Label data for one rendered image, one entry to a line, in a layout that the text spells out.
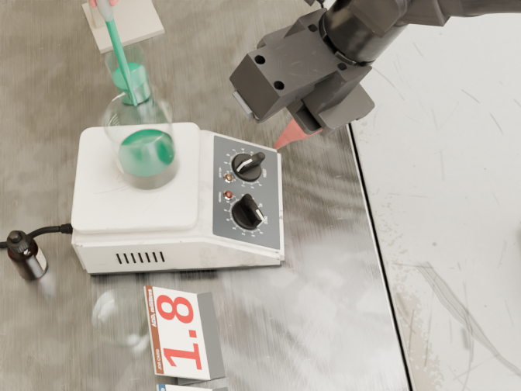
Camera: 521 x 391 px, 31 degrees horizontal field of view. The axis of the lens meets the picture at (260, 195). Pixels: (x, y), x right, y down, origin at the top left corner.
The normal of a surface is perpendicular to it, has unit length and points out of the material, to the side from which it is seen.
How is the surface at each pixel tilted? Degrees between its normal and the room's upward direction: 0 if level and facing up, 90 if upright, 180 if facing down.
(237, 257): 90
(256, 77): 68
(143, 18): 0
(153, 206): 0
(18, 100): 0
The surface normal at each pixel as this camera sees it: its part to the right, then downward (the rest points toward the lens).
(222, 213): 0.44, -0.49
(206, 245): 0.02, 0.84
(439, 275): -0.07, -0.54
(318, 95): -0.68, 0.38
